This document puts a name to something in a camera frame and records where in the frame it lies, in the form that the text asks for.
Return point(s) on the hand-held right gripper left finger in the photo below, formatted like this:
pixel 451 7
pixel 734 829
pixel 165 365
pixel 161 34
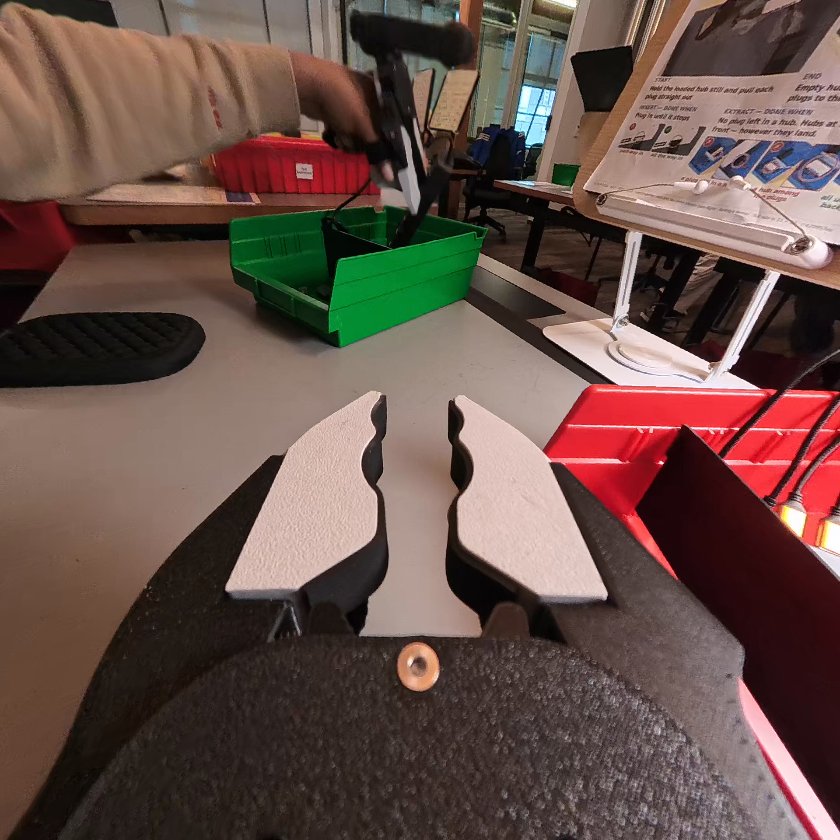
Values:
pixel 308 512

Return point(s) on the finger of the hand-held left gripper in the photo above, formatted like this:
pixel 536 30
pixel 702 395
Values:
pixel 410 164
pixel 426 210

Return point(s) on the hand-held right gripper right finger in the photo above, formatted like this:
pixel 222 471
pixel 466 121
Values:
pixel 518 518

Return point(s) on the green storage bin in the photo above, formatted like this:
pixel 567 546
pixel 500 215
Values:
pixel 565 174
pixel 394 282

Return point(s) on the red storage bin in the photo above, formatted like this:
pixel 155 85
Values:
pixel 610 439

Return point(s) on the person's left forearm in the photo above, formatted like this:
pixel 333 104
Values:
pixel 131 98

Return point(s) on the person's left hand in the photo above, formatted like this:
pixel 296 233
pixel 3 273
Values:
pixel 334 98

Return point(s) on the small whiteboard stand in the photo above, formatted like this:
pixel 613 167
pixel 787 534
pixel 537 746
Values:
pixel 456 98
pixel 423 98

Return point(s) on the black office chair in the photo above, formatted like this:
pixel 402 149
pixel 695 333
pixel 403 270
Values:
pixel 489 190

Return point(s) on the black bin divider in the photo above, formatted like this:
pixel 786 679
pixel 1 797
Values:
pixel 741 558
pixel 348 246

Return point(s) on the blue jacket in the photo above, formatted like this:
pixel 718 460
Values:
pixel 495 144

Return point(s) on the red ribbed crate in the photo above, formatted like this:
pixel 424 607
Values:
pixel 275 167

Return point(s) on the wooden document stand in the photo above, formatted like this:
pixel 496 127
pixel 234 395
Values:
pixel 594 148

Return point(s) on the white document stand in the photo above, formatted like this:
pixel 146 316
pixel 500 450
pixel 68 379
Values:
pixel 577 338

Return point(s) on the black tablet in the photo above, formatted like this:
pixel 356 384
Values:
pixel 602 79

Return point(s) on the black wrist rest pad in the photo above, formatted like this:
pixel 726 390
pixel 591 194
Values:
pixel 98 348

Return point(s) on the printed instruction sheet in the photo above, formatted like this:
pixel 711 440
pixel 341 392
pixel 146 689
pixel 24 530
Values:
pixel 722 118

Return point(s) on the red tote basket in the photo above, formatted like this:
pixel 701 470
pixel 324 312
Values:
pixel 33 236

